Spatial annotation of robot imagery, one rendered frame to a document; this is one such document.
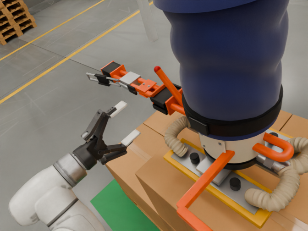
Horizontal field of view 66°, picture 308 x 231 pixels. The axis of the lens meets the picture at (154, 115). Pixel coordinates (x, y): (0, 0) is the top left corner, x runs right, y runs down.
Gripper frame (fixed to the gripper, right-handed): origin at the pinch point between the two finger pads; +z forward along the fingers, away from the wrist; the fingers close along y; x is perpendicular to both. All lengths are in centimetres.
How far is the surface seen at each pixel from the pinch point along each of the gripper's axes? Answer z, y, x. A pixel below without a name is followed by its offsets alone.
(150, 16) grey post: 202, 83, -239
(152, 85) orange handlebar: 15.8, -1.3, -4.4
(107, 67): 14.6, -2.3, -32.1
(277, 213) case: 12, 28, 45
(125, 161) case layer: 4, 68, -46
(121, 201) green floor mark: -12, 122, -63
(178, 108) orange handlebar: 11.9, -0.9, 11.9
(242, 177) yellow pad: 8.4, 10.9, 35.8
